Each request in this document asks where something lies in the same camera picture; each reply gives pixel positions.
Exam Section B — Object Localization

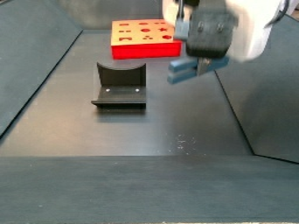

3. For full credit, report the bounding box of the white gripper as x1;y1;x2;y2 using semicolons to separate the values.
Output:
163;0;291;75

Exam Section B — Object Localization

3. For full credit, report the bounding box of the red foam shape board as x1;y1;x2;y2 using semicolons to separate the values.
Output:
111;19;182;60

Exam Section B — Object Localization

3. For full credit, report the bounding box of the black curved holder stand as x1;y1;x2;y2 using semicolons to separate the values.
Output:
91;63;146;109

